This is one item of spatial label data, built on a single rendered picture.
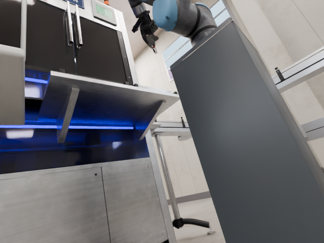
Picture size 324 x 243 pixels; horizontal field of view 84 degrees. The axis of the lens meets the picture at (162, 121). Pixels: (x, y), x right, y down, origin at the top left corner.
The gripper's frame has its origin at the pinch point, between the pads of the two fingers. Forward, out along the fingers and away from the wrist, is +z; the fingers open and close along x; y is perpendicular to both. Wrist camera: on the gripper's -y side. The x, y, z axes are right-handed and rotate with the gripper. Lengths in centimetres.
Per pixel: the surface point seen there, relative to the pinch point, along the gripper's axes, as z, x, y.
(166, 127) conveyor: 72, -11, -14
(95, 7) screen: -26, 34, -72
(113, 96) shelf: 0.3, -47.8, 4.6
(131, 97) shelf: 6.9, -41.0, 8.2
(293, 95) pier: 170, 147, 76
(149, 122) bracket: 32.5, -37.1, 4.0
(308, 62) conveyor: 48, 44, 82
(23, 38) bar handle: -35, -42, -47
